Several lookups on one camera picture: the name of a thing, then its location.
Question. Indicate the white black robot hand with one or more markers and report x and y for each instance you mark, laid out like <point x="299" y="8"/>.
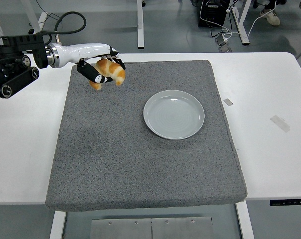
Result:
<point x="85" y="49"/>

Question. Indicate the golden croissant bread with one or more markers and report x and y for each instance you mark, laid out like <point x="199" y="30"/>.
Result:
<point x="115" y="72"/>

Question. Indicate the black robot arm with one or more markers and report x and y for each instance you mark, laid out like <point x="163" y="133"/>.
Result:
<point x="13" y="74"/>

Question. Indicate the light grey round plate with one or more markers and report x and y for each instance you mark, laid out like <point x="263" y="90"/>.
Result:
<point x="174" y="114"/>

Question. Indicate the grey metal plate with screws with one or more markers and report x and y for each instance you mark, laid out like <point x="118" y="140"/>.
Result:
<point x="150" y="229"/>

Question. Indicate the white desk leg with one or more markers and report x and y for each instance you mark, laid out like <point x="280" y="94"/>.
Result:
<point x="140" y="25"/>
<point x="241" y="27"/>
<point x="41" y="22"/>

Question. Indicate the small black caster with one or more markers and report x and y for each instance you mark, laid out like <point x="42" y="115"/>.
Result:
<point x="31" y="31"/>

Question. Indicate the grey fabric mat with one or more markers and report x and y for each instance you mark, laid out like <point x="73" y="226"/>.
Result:
<point x="140" y="161"/>

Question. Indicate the black equipment box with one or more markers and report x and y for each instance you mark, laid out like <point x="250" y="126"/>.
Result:
<point x="212" y="15"/>

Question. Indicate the small clear tape piece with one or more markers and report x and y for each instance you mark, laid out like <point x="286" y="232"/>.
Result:
<point x="228" y="102"/>

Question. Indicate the white table leg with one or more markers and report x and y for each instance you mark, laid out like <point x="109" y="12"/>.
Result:
<point x="245" y="221"/>
<point x="57" y="225"/>

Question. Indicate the large clear tape piece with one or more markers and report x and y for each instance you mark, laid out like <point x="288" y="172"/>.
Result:
<point x="280" y="123"/>

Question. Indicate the black table control panel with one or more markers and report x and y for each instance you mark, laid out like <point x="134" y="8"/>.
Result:
<point x="290" y="202"/>

